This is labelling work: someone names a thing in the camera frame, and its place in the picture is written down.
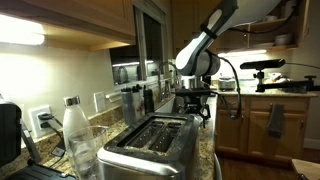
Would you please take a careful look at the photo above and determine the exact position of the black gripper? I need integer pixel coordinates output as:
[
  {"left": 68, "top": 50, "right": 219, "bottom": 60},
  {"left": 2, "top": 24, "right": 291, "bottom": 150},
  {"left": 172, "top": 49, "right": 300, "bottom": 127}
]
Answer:
[{"left": 177, "top": 96, "right": 213, "bottom": 129}]

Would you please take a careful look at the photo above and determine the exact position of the stainless steel two-slot toaster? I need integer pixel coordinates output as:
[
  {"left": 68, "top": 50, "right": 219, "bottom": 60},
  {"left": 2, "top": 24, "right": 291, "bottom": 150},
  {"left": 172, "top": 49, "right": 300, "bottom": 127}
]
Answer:
[{"left": 97, "top": 112, "right": 201, "bottom": 180}]

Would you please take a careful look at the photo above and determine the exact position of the stainless steel sink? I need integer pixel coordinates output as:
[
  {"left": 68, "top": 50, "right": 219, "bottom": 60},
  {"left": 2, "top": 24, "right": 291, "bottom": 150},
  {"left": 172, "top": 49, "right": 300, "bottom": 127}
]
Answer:
[{"left": 156, "top": 94, "right": 218, "bottom": 116}]

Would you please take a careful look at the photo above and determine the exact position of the black coffee maker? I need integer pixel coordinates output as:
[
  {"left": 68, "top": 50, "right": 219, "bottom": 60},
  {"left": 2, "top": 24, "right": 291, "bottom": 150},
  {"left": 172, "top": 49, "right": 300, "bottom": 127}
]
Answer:
[
  {"left": 0, "top": 98, "right": 78, "bottom": 180},
  {"left": 202, "top": 75, "right": 212, "bottom": 88}
]

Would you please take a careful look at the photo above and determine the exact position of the metal soap dispenser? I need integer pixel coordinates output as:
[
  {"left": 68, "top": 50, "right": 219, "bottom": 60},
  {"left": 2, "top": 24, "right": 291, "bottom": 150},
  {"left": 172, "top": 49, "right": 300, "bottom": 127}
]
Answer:
[{"left": 163, "top": 79, "right": 173, "bottom": 99}]

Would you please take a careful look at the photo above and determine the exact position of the small white kitchen appliance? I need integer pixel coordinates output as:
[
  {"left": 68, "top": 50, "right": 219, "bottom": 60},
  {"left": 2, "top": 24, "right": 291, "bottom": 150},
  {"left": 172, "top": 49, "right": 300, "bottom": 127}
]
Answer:
[{"left": 218, "top": 77, "right": 237, "bottom": 91}]

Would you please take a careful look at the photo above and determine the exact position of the wooden lower cabinet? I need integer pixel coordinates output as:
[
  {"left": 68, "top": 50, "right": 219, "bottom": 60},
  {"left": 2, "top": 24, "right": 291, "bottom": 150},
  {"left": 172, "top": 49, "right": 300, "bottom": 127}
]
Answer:
[{"left": 214, "top": 94, "right": 313, "bottom": 164}]

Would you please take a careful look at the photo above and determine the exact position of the metal kitchen faucet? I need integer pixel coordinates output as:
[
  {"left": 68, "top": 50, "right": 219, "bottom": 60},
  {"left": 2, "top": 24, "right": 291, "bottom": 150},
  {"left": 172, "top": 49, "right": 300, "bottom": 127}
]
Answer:
[{"left": 157, "top": 61, "right": 181, "bottom": 103}]

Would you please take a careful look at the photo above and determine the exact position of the white printed water bottle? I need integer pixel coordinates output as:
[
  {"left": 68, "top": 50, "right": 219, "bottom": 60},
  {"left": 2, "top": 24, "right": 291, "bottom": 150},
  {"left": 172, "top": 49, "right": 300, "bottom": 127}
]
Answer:
[{"left": 131, "top": 84, "right": 146, "bottom": 119}]

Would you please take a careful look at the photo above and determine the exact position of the stainless steel dishwasher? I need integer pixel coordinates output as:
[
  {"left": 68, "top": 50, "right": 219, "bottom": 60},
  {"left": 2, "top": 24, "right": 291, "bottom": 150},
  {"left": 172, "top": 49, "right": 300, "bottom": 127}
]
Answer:
[{"left": 213, "top": 153, "right": 224, "bottom": 180}]

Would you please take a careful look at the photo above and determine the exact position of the grey sports water bottle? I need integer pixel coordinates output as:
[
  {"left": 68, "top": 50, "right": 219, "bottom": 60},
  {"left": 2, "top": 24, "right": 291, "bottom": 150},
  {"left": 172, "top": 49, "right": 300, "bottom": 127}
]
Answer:
[{"left": 120, "top": 87, "right": 137, "bottom": 126}]

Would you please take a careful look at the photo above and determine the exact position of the under cabinet light strip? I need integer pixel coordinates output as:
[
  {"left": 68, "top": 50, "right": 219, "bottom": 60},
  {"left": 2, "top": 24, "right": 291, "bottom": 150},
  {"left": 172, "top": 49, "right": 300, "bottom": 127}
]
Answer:
[
  {"left": 0, "top": 14, "right": 46, "bottom": 47},
  {"left": 216, "top": 49, "right": 268, "bottom": 58}
]

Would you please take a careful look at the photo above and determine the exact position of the dark hanging towel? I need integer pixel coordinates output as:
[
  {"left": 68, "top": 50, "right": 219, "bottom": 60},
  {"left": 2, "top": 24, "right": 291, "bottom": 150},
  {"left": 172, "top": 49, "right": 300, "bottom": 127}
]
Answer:
[{"left": 266, "top": 103, "right": 286, "bottom": 138}]

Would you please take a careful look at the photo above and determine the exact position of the kitchen window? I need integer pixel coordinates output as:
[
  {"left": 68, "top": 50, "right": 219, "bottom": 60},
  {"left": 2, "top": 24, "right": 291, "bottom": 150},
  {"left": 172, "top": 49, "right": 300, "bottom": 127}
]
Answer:
[{"left": 109, "top": 6, "right": 169, "bottom": 91}]

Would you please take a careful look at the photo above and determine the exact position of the wooden upper cabinet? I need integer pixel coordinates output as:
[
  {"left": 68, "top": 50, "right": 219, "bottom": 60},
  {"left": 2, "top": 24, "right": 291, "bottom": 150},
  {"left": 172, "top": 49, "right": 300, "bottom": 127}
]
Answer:
[
  {"left": 19, "top": 0, "right": 138, "bottom": 46},
  {"left": 171, "top": 0, "right": 249, "bottom": 59}
]

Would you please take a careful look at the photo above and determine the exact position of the open wooden shelf cabinet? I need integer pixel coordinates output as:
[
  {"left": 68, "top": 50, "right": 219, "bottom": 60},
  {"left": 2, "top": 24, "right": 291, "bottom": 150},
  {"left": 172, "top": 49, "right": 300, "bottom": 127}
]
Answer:
[{"left": 229, "top": 0, "right": 311, "bottom": 53}]

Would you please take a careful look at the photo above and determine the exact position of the clear drinking glass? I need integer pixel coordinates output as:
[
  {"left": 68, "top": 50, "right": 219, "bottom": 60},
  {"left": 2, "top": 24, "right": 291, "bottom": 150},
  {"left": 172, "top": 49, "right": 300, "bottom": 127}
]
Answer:
[{"left": 67, "top": 125, "right": 109, "bottom": 180}]

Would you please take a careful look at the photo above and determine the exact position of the clear bottle with metal cap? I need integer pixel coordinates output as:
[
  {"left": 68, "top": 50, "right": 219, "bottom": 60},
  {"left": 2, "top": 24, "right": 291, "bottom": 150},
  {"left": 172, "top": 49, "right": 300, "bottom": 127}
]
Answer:
[{"left": 62, "top": 95, "right": 92, "bottom": 161}]

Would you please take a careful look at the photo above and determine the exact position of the light wooden table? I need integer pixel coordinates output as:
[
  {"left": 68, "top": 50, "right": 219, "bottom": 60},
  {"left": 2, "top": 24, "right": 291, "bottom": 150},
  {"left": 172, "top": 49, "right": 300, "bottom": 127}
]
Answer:
[{"left": 291, "top": 158, "right": 320, "bottom": 180}]

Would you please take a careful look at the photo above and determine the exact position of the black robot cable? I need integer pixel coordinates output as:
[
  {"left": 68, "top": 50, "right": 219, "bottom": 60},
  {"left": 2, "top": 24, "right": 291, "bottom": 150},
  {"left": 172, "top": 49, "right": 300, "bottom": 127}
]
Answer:
[{"left": 213, "top": 6, "right": 299, "bottom": 120}]

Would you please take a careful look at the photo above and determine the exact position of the black stereo camera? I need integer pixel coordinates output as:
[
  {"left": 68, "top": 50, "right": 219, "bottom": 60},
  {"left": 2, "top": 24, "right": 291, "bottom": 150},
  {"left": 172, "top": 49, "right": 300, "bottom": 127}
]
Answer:
[{"left": 239, "top": 58, "right": 287, "bottom": 71}]

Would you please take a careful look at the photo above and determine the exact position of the white wall switch plate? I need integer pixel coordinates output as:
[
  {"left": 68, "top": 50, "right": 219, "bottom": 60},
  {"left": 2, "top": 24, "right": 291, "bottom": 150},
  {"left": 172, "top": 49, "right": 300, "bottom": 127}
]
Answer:
[{"left": 93, "top": 91, "right": 107, "bottom": 114}]

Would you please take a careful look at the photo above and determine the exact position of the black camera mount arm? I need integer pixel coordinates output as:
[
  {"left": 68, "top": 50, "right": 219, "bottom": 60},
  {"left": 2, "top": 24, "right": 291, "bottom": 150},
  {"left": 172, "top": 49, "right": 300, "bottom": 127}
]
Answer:
[{"left": 252, "top": 69, "right": 320, "bottom": 94}]

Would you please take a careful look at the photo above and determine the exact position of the black power plug cable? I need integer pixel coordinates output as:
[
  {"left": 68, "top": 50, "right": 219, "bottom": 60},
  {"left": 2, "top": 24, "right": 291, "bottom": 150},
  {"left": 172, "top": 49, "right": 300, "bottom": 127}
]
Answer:
[
  {"left": 39, "top": 121, "right": 68, "bottom": 158},
  {"left": 37, "top": 112, "right": 64, "bottom": 129}
]

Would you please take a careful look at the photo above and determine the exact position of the white wall power outlet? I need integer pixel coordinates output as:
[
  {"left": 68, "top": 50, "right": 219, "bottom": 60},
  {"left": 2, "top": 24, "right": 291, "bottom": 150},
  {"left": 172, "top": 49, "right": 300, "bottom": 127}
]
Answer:
[{"left": 28, "top": 105, "right": 54, "bottom": 139}]

